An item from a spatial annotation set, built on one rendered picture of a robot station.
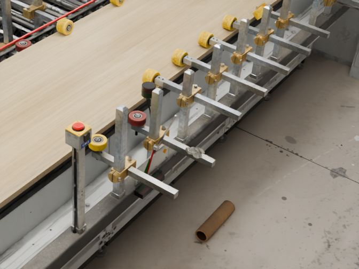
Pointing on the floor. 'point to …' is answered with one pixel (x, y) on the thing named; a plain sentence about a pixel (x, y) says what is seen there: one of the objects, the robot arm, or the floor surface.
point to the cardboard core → (215, 221)
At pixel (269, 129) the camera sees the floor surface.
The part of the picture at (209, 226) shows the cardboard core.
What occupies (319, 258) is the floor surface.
